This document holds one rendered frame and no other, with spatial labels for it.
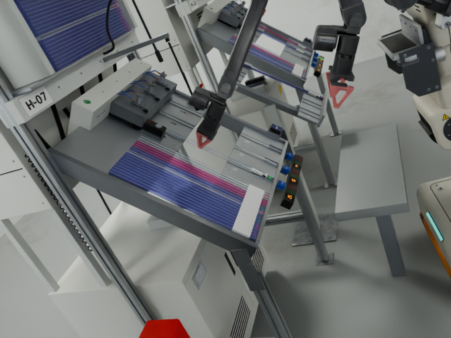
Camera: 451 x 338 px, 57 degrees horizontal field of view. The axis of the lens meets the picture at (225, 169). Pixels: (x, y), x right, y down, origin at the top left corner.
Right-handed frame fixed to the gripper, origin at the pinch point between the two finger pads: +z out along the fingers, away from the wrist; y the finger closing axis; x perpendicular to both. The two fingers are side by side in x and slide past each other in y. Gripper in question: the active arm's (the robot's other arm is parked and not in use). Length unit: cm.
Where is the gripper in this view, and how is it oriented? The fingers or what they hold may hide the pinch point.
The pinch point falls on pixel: (201, 145)
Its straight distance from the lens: 158.1
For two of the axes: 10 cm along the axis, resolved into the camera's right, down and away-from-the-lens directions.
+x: 9.0, 4.4, 0.0
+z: -3.6, 7.3, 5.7
